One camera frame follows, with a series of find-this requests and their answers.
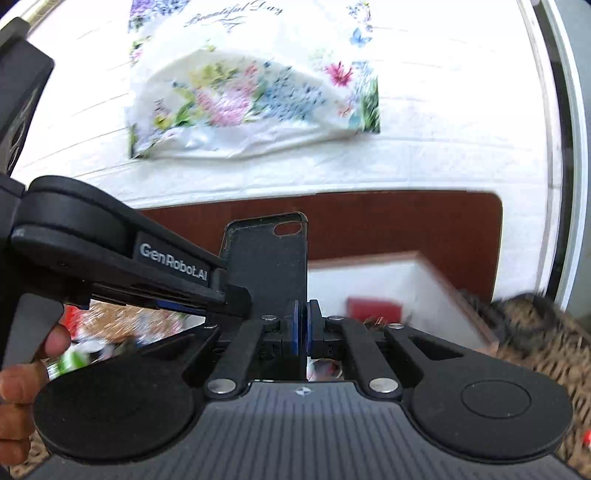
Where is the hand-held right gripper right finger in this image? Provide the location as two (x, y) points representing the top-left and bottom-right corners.
(304, 299), (467, 398)

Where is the red card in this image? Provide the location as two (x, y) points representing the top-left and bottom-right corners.
(348, 298), (403, 325)

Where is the person's left hand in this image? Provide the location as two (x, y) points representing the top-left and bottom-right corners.
(0, 322), (73, 467)

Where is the letter-print brown tablecloth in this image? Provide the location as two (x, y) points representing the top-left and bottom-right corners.
(462, 294), (591, 480)

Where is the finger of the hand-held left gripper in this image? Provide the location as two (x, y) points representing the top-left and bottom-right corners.
(90, 285), (208, 317)
(198, 282), (253, 319)

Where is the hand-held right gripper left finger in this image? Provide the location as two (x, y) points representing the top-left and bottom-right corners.
(134, 299), (304, 398)

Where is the tan cardboard box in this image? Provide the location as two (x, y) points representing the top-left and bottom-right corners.
(307, 250), (500, 357)

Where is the clear cookie packet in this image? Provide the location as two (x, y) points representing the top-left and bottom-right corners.
(90, 302), (206, 348)

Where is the floral white plastic bag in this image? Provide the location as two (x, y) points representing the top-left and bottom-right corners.
(126, 0), (382, 160)

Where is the black phone case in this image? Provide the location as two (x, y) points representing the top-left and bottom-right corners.
(223, 211), (309, 380)

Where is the white frame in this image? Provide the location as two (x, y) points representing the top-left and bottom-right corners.
(516, 0), (591, 306)

